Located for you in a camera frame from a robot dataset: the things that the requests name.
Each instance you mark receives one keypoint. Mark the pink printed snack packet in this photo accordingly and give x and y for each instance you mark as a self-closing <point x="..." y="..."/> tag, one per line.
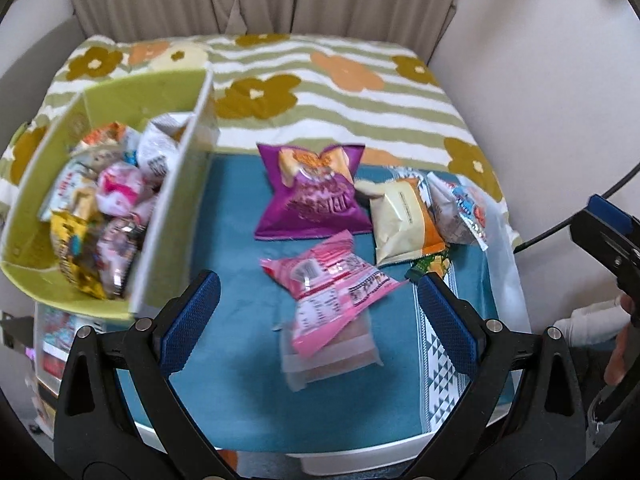
<point x="330" y="285"/>

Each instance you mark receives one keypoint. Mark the green cardboard box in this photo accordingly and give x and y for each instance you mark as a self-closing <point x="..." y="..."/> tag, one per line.
<point x="180" y="220"/>

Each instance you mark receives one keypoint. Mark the teal patterned cloth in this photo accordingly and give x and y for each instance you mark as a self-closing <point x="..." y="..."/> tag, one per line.
<point x="240" y="385"/>

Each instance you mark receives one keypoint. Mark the white grey snack packet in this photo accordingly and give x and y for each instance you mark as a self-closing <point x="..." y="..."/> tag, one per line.
<point x="157" y="152"/>

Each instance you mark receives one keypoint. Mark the cream orange snack packet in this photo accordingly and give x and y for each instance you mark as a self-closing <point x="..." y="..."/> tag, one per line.
<point x="400" y="220"/>

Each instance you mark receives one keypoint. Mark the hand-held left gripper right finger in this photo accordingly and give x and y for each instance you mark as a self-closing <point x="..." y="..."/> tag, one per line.
<point x="445" y="325"/>

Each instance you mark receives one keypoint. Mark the striped floral blanket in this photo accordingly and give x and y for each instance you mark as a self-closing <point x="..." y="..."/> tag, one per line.
<point x="350" y="105"/>

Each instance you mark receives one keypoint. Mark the person's right hand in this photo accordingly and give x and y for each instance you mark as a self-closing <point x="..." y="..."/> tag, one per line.
<point x="620" y="345"/>

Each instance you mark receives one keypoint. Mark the clear blue red snack packet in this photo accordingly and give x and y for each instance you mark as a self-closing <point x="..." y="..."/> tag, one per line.
<point x="457" y="210"/>

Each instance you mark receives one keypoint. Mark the colourful printed box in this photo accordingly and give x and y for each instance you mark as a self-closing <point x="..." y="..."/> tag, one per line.
<point x="60" y="350"/>

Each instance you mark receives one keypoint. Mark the purple snack bag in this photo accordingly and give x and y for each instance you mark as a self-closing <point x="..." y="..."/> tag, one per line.
<point x="312" y="195"/>

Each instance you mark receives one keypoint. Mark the green orange snack packet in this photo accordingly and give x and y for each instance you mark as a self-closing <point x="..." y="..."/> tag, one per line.
<point x="425" y="264"/>

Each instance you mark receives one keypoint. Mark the grey padded headboard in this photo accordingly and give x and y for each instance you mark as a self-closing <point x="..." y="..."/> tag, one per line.
<point x="35" y="50"/>

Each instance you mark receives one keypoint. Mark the small white snack packet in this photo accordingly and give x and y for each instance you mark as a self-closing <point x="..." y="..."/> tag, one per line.
<point x="67" y="187"/>

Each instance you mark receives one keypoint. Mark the orange red snack packet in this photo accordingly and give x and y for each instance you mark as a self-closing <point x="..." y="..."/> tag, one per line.
<point x="105" y="136"/>

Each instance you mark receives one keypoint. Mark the clear pink wafer pack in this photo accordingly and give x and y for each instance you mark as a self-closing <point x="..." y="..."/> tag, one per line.
<point x="345" y="355"/>

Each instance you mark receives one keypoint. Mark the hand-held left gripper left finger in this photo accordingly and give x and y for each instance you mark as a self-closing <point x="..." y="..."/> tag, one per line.
<point x="192" y="315"/>

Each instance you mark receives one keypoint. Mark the purple white snack packet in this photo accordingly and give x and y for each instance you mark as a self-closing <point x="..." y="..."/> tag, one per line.
<point x="117" y="250"/>

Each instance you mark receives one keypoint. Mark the yellow snack packet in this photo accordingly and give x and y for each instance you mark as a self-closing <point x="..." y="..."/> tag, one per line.
<point x="72" y="250"/>

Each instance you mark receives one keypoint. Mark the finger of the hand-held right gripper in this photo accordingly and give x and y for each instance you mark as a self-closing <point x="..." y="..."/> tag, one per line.
<point x="607" y="214"/>

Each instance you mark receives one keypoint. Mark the white pink snack packet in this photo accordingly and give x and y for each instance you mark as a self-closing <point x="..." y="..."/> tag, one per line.
<point x="117" y="191"/>

